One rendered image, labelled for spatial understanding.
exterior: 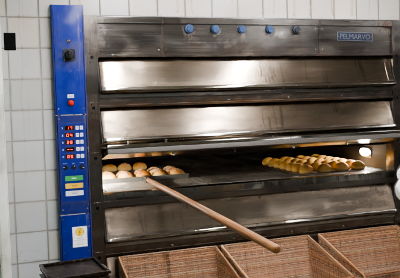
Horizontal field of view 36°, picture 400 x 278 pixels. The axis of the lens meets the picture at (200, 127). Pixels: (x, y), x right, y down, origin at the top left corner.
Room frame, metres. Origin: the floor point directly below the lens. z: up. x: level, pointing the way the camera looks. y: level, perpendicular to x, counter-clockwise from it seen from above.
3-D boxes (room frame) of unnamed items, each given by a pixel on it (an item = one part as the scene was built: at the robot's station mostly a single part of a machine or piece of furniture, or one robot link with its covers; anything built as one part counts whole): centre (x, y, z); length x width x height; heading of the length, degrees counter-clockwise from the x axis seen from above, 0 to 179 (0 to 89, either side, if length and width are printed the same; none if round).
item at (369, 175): (3.46, -0.33, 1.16); 1.80 x 0.06 x 0.04; 109
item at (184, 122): (3.44, -0.34, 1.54); 1.79 x 0.11 x 0.19; 109
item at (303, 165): (4.04, -0.74, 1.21); 0.61 x 0.48 x 0.06; 19
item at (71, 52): (3.04, 0.64, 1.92); 0.06 x 0.04 x 0.11; 109
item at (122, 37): (3.46, -0.33, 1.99); 1.80 x 0.08 x 0.21; 109
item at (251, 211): (3.44, -0.34, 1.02); 1.79 x 0.11 x 0.19; 109
